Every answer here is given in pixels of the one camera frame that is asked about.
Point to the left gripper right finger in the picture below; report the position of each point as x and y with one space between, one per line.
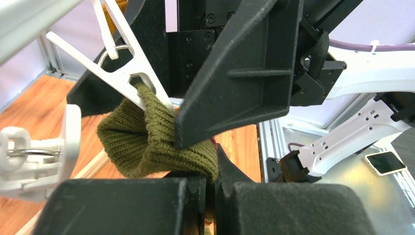
244 207

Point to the white smartphone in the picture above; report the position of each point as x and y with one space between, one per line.
385 163

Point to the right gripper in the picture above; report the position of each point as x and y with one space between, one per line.
265 52

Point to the wooden drying rack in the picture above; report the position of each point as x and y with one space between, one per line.
88 171

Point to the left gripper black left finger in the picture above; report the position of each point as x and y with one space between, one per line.
165 206

